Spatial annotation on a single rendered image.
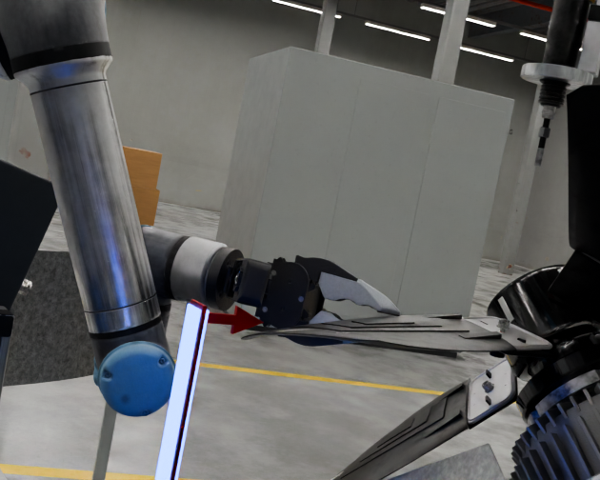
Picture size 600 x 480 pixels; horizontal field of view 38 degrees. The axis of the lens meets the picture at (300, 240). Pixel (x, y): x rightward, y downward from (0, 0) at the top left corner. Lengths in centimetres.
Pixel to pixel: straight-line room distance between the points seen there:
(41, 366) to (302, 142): 453
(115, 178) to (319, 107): 616
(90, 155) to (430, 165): 655
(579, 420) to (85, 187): 51
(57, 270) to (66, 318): 16
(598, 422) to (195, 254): 45
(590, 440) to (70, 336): 213
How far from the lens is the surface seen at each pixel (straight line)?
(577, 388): 91
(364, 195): 715
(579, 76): 91
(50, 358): 276
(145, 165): 885
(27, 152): 501
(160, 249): 100
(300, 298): 93
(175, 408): 74
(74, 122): 87
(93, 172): 87
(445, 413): 104
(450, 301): 759
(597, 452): 85
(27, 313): 266
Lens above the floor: 131
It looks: 4 degrees down
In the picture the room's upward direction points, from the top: 11 degrees clockwise
